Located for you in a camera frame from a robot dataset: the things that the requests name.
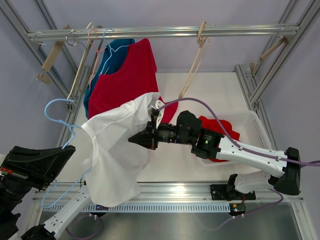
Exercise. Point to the aluminium front rail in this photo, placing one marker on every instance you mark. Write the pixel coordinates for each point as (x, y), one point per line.
(150, 192)

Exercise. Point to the wooden clip hanger right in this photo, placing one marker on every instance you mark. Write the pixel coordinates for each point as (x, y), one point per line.
(254, 65)

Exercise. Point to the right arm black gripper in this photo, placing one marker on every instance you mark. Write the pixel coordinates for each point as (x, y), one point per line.
(148, 137)

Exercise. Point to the aluminium hanging rail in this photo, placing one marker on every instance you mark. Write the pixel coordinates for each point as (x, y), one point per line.
(163, 32)

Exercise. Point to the white plastic basket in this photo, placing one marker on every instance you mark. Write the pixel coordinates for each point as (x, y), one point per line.
(251, 131)

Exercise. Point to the slotted white cable duct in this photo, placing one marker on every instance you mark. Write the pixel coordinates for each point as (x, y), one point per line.
(173, 207)

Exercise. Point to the light blue wire hanger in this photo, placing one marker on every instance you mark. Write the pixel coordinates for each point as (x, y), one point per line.
(110, 49)
(63, 143)

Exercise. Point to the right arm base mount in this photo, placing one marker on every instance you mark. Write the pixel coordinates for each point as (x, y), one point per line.
(228, 192)

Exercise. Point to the pink wire hanger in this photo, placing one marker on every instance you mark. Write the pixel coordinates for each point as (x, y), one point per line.
(93, 55)

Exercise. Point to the teal t shirt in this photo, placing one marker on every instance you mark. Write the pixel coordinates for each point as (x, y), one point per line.
(112, 66)

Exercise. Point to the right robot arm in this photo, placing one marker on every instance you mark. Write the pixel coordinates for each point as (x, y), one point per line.
(277, 170)

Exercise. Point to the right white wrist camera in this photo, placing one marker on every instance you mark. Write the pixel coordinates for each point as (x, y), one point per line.
(156, 114)

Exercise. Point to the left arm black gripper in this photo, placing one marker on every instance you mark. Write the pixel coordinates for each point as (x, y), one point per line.
(35, 167)

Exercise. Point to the magenta t shirt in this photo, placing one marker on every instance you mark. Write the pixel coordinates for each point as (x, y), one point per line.
(137, 76)

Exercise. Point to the cream plastic hanger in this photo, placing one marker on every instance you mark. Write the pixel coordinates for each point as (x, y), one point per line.
(75, 84)

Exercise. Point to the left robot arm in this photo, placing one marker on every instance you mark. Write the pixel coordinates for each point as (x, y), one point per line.
(16, 208)

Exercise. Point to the wooden clip hanger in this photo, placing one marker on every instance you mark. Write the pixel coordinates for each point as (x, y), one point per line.
(254, 65)
(49, 62)

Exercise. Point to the white t shirt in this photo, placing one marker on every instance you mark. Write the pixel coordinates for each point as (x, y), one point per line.
(115, 163)

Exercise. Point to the beige plastic hanger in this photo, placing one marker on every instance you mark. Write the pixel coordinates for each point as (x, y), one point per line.
(203, 45)

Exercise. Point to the red t shirt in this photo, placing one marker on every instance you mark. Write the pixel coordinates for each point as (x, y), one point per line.
(213, 125)

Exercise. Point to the wooden clip hanger left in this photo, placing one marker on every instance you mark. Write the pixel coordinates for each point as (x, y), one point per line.
(49, 62)

